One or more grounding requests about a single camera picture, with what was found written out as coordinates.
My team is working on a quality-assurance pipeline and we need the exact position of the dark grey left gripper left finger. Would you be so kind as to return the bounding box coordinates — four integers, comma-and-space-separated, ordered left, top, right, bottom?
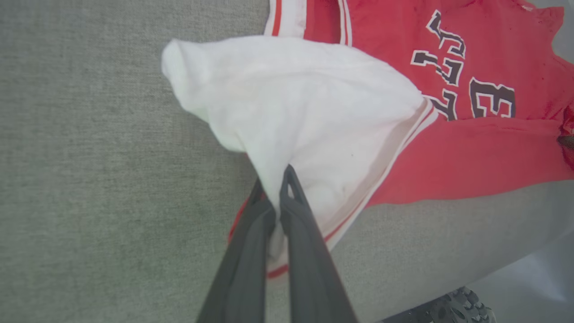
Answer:
196, 179, 276, 323

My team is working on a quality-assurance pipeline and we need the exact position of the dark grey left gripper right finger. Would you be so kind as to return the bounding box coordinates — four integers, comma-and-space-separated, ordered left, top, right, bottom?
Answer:
279, 164, 359, 323

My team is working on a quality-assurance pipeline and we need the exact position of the red and white jersey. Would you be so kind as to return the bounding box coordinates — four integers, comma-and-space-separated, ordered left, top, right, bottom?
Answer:
161, 0, 574, 279

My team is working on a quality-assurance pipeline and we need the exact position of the black knobby robot wheel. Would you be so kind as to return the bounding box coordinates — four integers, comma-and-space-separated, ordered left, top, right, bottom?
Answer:
381, 287, 496, 323

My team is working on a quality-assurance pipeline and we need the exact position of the grey fabric sofa cushion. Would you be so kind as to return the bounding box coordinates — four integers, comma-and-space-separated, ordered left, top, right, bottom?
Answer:
0, 0, 574, 323

